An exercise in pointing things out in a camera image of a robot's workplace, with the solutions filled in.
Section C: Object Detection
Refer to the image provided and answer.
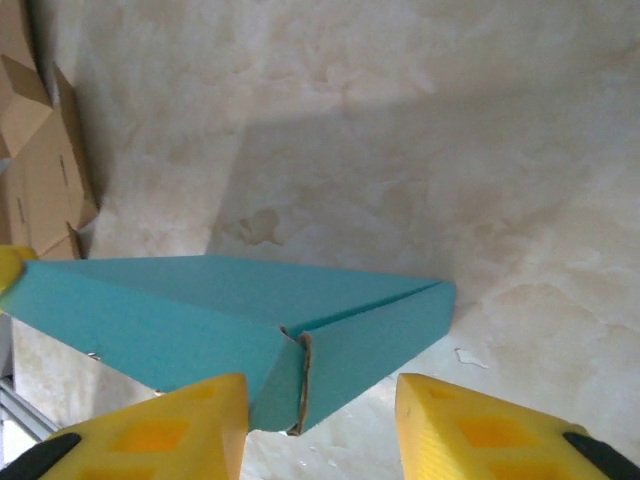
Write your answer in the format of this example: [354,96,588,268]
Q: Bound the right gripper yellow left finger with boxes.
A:
[0,372,250,480]

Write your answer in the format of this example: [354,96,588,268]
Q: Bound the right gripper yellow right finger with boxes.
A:
[395,372,640,480]

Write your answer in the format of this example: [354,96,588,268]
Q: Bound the brown cardboard box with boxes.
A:
[0,0,100,261]

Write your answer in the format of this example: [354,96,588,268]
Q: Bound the blue paper box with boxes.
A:
[0,254,458,436]

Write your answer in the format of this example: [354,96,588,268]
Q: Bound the aluminium frame rail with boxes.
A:
[0,314,61,444]

